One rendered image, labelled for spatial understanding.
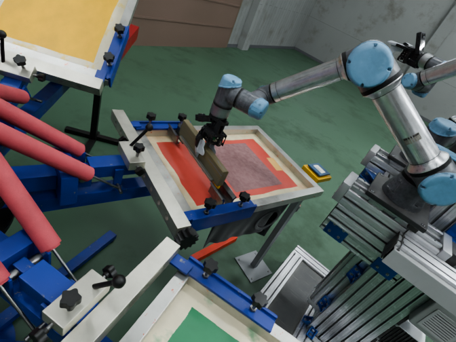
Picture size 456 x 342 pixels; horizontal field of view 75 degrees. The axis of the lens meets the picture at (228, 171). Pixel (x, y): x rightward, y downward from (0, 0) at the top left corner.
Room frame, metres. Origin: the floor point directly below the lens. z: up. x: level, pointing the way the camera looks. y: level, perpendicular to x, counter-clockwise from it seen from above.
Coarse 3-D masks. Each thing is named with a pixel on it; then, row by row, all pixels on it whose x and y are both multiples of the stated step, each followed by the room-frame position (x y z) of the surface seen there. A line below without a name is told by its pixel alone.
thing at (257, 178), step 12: (228, 168) 1.18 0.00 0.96; (240, 168) 1.22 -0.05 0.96; (252, 168) 1.27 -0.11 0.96; (264, 168) 1.31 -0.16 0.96; (180, 180) 0.95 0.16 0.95; (192, 180) 0.98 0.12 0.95; (204, 180) 1.01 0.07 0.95; (228, 180) 1.09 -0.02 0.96; (240, 180) 1.13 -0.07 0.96; (252, 180) 1.17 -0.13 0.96; (264, 180) 1.21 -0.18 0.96; (276, 180) 1.26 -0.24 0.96; (288, 180) 1.31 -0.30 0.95; (192, 192) 0.91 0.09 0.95; (204, 192) 0.94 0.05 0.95; (252, 192) 1.08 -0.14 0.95; (264, 192) 1.12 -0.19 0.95
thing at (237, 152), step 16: (160, 144) 1.13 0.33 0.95; (176, 144) 1.18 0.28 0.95; (224, 144) 1.37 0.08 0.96; (240, 144) 1.45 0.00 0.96; (256, 144) 1.53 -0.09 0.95; (176, 160) 1.06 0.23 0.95; (192, 160) 1.11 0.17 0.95; (224, 160) 1.23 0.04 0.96; (240, 160) 1.29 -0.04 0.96; (256, 160) 1.36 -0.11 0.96
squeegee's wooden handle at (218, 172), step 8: (184, 120) 1.16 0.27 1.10; (184, 128) 1.15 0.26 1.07; (192, 128) 1.13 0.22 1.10; (184, 136) 1.13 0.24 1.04; (192, 136) 1.09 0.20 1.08; (192, 144) 1.08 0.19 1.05; (208, 152) 1.01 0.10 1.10; (200, 160) 1.02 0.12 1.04; (208, 160) 0.99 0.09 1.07; (216, 160) 0.98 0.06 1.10; (208, 168) 0.98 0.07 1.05; (216, 168) 0.95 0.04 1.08; (224, 168) 0.95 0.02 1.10; (216, 176) 0.94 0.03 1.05; (224, 176) 0.94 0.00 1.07; (216, 184) 0.93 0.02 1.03
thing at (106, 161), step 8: (88, 160) 0.74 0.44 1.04; (96, 160) 0.75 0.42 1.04; (104, 160) 0.77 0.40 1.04; (112, 160) 0.79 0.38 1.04; (120, 160) 0.81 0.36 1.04; (96, 168) 0.72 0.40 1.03; (104, 168) 0.74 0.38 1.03; (112, 168) 0.76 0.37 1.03; (120, 168) 0.78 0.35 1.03; (104, 176) 0.75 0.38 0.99
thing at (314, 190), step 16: (224, 128) 1.47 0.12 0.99; (240, 128) 1.55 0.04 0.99; (256, 128) 1.65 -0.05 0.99; (144, 144) 1.03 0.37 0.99; (272, 144) 1.54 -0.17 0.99; (160, 160) 0.97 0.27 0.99; (288, 160) 1.44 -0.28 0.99; (304, 176) 1.35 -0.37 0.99; (176, 192) 0.83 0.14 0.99; (304, 192) 1.21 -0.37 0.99; (320, 192) 1.28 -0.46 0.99; (256, 208) 0.96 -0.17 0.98
